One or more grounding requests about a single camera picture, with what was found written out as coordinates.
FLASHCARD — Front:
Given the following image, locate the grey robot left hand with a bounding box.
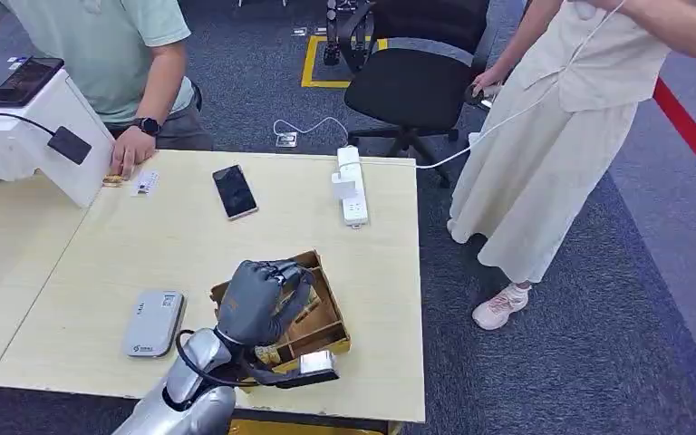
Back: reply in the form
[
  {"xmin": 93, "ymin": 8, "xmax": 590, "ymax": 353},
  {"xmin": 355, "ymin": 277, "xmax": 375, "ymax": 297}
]
[{"xmin": 216, "ymin": 259, "xmax": 317, "ymax": 348}]

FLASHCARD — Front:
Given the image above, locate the standing person's right hand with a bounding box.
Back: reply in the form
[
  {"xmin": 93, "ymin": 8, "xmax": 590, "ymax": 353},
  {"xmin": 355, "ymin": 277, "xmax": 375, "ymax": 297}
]
[{"xmin": 472, "ymin": 63, "xmax": 509, "ymax": 95}]

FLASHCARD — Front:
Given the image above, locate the seated person's left hand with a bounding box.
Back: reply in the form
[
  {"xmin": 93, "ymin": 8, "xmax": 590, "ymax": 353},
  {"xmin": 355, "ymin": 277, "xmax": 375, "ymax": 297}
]
[{"xmin": 109, "ymin": 126, "xmax": 159, "ymax": 180}]

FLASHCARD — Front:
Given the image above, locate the black wrist watch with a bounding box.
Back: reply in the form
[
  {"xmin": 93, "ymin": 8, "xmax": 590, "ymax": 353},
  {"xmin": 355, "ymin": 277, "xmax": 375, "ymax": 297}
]
[{"xmin": 130, "ymin": 116, "xmax": 162, "ymax": 138}]

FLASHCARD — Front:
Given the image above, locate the white printed card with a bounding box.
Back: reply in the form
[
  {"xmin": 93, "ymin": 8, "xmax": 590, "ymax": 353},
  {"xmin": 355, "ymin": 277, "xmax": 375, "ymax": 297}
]
[{"xmin": 130, "ymin": 169, "xmax": 161, "ymax": 198}]

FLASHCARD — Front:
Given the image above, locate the grey partition panel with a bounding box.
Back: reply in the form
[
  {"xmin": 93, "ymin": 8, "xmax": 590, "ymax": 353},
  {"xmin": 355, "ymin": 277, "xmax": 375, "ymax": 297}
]
[{"xmin": 474, "ymin": 0, "xmax": 532, "ymax": 82}]

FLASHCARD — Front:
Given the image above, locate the black power adapter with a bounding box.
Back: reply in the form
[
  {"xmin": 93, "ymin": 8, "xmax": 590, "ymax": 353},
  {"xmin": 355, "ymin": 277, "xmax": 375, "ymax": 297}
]
[{"xmin": 46, "ymin": 125, "xmax": 93, "ymax": 167}]

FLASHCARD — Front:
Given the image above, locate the white desk stand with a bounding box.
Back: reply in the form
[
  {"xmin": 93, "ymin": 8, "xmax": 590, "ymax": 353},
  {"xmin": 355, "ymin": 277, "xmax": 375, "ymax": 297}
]
[{"xmin": 0, "ymin": 69, "xmax": 116, "ymax": 209}]

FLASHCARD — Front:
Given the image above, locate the black office chair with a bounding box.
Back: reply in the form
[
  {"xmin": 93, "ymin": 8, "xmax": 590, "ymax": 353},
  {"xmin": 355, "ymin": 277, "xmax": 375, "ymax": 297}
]
[{"xmin": 337, "ymin": 0, "xmax": 491, "ymax": 189}]

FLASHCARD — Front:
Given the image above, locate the seated person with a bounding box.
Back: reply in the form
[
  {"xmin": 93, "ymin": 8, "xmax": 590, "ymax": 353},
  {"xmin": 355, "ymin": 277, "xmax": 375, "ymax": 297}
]
[{"xmin": 0, "ymin": 0, "xmax": 215, "ymax": 181}]

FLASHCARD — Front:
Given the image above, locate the grey flat card reader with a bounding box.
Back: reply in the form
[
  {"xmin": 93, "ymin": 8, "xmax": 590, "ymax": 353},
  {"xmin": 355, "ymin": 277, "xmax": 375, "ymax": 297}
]
[{"xmin": 121, "ymin": 289, "xmax": 187, "ymax": 360}]

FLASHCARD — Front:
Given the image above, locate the black smartphone on desk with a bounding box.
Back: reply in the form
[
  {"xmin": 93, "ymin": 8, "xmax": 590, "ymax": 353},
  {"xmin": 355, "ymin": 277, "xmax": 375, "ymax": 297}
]
[{"xmin": 211, "ymin": 164, "xmax": 260, "ymax": 221}]

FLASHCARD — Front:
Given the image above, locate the standing person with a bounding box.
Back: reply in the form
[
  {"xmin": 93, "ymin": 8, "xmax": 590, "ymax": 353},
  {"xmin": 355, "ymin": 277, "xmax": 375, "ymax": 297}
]
[{"xmin": 446, "ymin": 0, "xmax": 696, "ymax": 332}]

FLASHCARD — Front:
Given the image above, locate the yellow base under desk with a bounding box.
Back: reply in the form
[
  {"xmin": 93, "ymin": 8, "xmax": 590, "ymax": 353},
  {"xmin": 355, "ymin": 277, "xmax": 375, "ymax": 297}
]
[{"xmin": 228, "ymin": 419, "xmax": 386, "ymax": 435}]

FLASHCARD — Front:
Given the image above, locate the white power strip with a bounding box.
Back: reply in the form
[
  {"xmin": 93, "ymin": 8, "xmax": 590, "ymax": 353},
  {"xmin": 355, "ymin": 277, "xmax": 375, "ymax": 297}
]
[{"xmin": 335, "ymin": 145, "xmax": 370, "ymax": 230}]

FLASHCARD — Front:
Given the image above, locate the white charger plug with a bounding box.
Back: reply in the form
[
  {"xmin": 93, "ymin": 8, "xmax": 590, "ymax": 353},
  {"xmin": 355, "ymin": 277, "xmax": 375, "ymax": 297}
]
[{"xmin": 330, "ymin": 171, "xmax": 358, "ymax": 201}]

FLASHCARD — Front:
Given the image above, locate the black metal stand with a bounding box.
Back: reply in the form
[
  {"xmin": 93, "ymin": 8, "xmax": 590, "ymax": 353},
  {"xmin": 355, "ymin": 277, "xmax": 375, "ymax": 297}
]
[{"xmin": 322, "ymin": 0, "xmax": 378, "ymax": 68}]

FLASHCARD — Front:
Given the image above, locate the long white cable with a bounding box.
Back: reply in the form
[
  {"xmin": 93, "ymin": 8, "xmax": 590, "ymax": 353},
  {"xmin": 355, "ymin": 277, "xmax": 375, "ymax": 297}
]
[{"xmin": 356, "ymin": 0, "xmax": 626, "ymax": 171}]

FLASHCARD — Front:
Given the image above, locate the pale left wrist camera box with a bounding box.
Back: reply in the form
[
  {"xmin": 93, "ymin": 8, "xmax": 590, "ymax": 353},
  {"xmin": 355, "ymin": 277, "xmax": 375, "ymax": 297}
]
[{"xmin": 250, "ymin": 350, "xmax": 342, "ymax": 390}]

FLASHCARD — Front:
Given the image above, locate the thin black cable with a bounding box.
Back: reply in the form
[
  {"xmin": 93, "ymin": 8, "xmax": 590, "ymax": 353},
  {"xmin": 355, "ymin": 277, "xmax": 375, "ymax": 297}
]
[{"xmin": 0, "ymin": 111, "xmax": 56, "ymax": 137}]

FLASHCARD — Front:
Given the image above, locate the white floor cable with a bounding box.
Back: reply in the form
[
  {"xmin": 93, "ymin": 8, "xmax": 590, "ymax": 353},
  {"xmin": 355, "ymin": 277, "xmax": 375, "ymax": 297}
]
[{"xmin": 272, "ymin": 115, "xmax": 351, "ymax": 144}]

